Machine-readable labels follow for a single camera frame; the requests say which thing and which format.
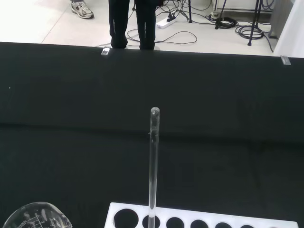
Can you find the clear glass beaker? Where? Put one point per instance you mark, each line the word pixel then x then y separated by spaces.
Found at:
pixel 35 213

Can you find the white test tube rack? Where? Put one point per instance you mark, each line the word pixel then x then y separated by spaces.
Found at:
pixel 166 212

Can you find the black cloth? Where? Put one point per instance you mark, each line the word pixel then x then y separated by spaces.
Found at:
pixel 71 142

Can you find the person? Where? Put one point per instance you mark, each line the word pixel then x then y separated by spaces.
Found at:
pixel 82 9
pixel 118 23

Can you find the white power strip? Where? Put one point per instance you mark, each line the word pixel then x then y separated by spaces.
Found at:
pixel 164 23

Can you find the clear plastic clip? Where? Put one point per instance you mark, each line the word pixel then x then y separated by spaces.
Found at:
pixel 285 60
pixel 105 51

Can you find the black tripod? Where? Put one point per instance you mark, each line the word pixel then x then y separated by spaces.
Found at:
pixel 190 10
pixel 254 23

